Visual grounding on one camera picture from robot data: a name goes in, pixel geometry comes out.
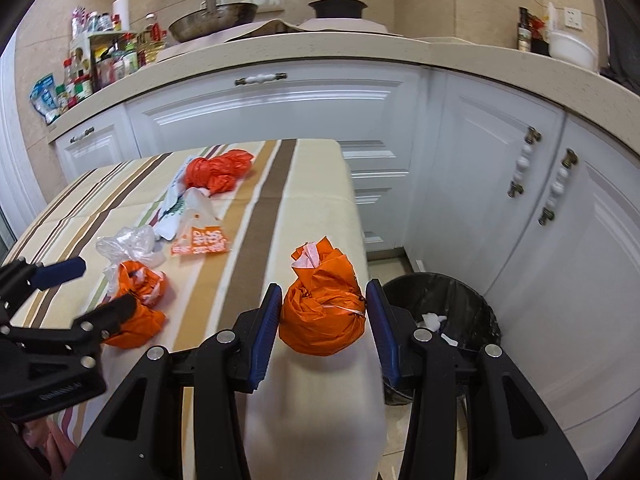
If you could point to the orange trash bag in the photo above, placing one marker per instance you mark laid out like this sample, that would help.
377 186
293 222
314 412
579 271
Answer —
323 311

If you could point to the spice rack with bottles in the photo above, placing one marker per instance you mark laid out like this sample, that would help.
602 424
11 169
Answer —
100 53

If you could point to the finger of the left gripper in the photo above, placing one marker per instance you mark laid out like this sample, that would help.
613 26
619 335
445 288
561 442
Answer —
56 274
107 319

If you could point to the dark sauce bottle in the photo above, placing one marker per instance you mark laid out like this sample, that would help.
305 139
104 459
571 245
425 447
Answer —
524 31

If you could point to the cooking oil bottle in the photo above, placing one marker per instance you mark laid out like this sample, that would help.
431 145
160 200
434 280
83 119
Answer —
151 40

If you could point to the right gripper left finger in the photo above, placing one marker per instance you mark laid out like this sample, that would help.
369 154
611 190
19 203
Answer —
137 435

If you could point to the white stacked bowls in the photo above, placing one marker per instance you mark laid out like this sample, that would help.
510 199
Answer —
568 48

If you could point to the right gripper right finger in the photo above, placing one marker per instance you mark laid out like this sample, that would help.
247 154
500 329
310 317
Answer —
511 433

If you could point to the black trash bin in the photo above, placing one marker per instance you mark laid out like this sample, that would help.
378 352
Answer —
448 308

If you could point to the blue snack packet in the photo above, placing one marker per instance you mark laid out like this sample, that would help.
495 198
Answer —
43 99

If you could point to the white kitchen cabinets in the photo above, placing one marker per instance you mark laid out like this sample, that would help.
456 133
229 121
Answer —
531 206

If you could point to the metal wok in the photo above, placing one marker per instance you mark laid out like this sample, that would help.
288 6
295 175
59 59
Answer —
212 18

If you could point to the striped tablecloth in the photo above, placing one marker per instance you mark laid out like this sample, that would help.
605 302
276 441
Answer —
312 417

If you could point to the black lidded pot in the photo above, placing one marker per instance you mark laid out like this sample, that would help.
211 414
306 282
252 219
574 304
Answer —
338 8

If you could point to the white wall socket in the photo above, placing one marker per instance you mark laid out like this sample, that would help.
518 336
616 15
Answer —
573 18

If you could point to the white green printed wrapper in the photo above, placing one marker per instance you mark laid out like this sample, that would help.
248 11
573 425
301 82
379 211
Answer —
172 206

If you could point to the orange white printed bag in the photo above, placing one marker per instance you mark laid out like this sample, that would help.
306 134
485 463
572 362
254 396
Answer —
200 230

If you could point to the red plastic bag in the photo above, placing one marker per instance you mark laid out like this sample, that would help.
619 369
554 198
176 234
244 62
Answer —
219 174

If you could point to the clear plastic bag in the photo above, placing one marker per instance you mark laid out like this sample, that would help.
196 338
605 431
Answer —
129 244

